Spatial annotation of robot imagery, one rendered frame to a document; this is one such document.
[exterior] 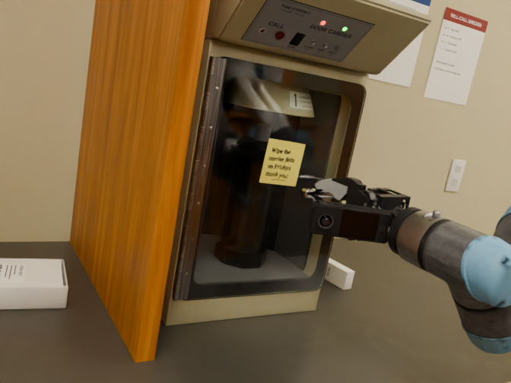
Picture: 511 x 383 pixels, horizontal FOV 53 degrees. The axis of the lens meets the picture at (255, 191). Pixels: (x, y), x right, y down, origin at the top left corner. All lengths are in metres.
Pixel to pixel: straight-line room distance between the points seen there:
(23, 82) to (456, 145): 1.37
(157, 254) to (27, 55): 0.58
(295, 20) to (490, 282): 0.43
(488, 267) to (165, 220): 0.41
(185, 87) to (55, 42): 0.53
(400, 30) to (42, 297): 0.72
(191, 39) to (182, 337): 0.47
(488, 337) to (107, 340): 0.54
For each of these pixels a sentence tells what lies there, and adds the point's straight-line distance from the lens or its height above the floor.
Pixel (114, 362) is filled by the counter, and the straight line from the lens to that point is 0.79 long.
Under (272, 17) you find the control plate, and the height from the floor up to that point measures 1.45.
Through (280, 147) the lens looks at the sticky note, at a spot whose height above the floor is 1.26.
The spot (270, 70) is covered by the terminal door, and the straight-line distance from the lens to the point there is 0.82.
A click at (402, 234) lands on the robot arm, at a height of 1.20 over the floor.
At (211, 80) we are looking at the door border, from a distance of 0.77.
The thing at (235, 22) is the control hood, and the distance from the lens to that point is 0.74.
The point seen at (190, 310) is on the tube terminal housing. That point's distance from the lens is 0.90.
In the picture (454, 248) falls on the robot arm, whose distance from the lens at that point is 0.66.
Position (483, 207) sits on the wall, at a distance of 2.12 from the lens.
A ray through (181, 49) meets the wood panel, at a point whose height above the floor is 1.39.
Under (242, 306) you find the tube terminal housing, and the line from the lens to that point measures 0.94.
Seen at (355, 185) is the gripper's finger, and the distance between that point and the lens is 0.78.
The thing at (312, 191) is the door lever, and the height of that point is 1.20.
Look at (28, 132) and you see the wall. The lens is 1.17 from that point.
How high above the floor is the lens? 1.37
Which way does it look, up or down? 13 degrees down
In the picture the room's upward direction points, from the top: 11 degrees clockwise
